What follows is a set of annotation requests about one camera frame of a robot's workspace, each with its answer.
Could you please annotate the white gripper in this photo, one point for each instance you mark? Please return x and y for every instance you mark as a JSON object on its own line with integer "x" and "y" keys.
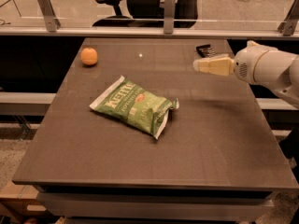
{"x": 244, "y": 64}

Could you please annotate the middle metal bracket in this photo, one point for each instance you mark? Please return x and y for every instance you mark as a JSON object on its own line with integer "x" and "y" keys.
{"x": 169, "y": 15}

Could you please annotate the green jalapeno chip bag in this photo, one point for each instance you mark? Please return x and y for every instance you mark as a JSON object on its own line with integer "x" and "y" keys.
{"x": 135, "y": 106}

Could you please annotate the right metal bracket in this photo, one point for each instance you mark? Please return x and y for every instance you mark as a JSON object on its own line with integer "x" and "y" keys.
{"x": 288, "y": 25}

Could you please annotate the orange fruit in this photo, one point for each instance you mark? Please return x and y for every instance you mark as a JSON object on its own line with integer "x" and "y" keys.
{"x": 89, "y": 56}

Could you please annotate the black rxbar chocolate bar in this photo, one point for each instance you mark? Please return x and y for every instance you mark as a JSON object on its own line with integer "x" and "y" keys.
{"x": 206, "y": 51}

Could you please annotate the black office chair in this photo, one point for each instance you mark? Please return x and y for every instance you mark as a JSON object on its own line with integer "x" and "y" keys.
{"x": 149, "y": 13}

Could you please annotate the left metal bracket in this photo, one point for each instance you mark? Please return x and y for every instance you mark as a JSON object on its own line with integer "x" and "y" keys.
{"x": 51, "y": 21}

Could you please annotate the cardboard box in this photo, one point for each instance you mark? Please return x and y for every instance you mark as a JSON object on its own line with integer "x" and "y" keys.
{"x": 21, "y": 202}

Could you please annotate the metal bracket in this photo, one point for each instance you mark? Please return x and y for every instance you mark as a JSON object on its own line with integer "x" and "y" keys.
{"x": 169, "y": 15}
{"x": 288, "y": 25}
{"x": 51, "y": 21}

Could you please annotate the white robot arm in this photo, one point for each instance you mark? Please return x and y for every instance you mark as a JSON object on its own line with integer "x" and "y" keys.
{"x": 258, "y": 64}

